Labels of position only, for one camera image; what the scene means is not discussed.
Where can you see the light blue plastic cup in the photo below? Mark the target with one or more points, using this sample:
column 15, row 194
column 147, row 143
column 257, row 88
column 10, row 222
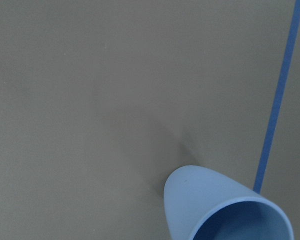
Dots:
column 202, row 204

